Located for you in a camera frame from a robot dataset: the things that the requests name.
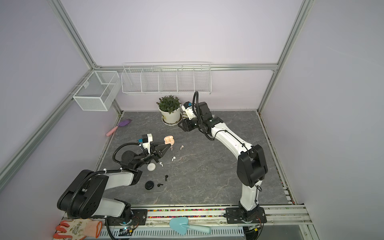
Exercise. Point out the red white work glove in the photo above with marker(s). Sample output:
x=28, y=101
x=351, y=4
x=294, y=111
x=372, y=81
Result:
x=78, y=229

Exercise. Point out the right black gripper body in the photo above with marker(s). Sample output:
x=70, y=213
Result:
x=190, y=125

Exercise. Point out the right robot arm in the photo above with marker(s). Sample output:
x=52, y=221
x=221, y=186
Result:
x=251, y=161

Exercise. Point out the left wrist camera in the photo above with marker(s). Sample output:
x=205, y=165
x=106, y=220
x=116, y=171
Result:
x=145, y=142

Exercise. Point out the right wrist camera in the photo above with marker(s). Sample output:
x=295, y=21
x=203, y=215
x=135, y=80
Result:
x=188, y=110

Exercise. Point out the purple pink brush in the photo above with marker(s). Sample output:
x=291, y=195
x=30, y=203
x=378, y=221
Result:
x=120, y=124

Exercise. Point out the black earbud charging case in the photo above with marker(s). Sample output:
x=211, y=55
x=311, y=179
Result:
x=149, y=185

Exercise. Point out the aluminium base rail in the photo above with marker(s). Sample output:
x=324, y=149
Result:
x=159, y=216

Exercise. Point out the white mesh box basket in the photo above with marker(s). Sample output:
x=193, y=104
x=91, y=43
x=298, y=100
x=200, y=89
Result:
x=98, y=91

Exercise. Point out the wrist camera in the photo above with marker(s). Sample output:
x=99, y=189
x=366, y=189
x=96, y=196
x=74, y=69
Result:
x=145, y=142
x=188, y=110

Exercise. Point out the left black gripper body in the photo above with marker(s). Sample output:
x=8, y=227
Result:
x=153, y=156

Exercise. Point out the pink earbud charging case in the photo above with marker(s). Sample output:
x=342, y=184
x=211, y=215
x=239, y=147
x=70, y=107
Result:
x=169, y=140

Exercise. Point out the teal garden trowel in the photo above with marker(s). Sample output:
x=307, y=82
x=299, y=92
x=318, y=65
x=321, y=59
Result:
x=181, y=225

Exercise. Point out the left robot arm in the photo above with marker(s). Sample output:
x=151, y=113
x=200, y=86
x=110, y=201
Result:
x=83, y=199

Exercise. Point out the white earbud charging case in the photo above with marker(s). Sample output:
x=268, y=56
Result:
x=151, y=167

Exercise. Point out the long white wire basket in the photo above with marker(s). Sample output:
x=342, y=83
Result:
x=166, y=77

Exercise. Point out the potted green plant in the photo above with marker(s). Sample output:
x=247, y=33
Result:
x=170, y=108

